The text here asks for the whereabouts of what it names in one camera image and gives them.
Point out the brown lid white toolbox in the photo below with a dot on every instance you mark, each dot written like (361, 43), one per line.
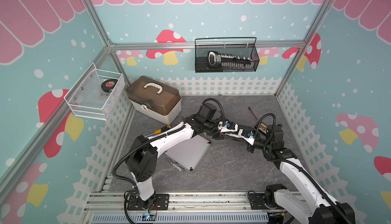
(155, 99)

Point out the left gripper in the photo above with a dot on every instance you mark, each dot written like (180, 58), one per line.
(217, 136)

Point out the white wire wall basket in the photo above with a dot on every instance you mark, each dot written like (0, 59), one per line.
(86, 98)

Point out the silver poker set case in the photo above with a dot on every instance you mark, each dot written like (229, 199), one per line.
(187, 155)

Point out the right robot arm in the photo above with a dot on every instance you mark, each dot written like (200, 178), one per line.
(318, 207)

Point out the black tape roll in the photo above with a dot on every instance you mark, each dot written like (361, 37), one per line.
(109, 84)

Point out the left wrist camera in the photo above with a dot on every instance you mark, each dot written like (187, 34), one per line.
(229, 127)

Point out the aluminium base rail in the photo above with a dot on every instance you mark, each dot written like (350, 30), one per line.
(211, 207)

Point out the black wire wall basket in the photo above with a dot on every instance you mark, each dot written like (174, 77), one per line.
(228, 54)

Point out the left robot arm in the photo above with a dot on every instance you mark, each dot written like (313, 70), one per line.
(139, 164)

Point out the yellow handled screwdriver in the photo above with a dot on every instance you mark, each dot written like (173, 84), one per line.
(163, 129)

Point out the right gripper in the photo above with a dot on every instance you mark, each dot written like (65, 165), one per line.
(249, 148)

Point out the socket bit set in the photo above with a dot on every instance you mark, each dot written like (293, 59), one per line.
(216, 60)

